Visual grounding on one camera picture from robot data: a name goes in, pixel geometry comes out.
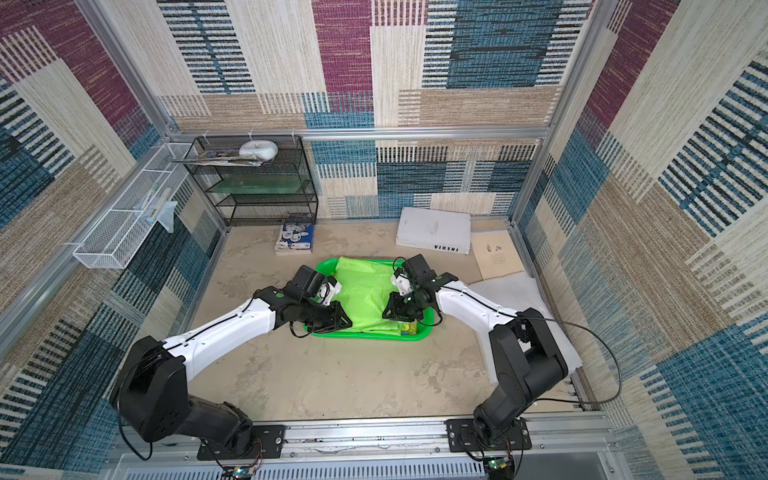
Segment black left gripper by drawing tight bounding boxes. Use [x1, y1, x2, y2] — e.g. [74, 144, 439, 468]
[297, 298, 355, 332]

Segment lime green raincoat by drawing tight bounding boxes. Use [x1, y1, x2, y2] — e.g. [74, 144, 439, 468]
[326, 256, 415, 334]

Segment green perforated plastic basket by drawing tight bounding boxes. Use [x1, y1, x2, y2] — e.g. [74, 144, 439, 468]
[299, 257, 440, 342]

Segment white raincoat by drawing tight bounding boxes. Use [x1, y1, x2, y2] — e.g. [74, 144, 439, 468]
[469, 272, 583, 385]

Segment small yellow raincoat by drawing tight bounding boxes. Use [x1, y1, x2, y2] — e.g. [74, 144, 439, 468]
[400, 322, 419, 336]

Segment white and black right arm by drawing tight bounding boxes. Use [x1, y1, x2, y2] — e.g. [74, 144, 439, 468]
[382, 255, 582, 447]

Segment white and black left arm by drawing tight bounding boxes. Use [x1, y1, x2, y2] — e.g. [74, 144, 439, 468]
[109, 266, 352, 458]

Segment white flat box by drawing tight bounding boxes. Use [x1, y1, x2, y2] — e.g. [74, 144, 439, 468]
[396, 207, 471, 255]

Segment beige paper booklet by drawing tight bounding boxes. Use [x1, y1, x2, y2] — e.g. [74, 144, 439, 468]
[470, 230, 525, 280]

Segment white round object on shelf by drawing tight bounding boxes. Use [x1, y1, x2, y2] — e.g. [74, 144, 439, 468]
[238, 140, 279, 161]

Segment magazines on shelf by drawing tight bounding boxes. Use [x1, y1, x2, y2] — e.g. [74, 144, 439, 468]
[173, 151, 265, 167]

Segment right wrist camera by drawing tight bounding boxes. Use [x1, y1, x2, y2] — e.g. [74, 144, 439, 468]
[391, 268, 413, 297]

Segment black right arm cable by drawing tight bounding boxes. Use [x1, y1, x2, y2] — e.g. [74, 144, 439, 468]
[449, 284, 624, 406]

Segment black wire mesh shelf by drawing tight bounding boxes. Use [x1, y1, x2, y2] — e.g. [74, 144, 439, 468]
[182, 134, 318, 227]

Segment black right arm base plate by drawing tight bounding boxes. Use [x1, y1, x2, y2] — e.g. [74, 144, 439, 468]
[444, 418, 532, 453]

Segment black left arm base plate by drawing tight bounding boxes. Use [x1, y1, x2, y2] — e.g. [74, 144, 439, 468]
[197, 424, 286, 461]

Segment white wire wall basket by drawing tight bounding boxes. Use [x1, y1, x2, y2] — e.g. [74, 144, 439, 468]
[73, 142, 189, 269]

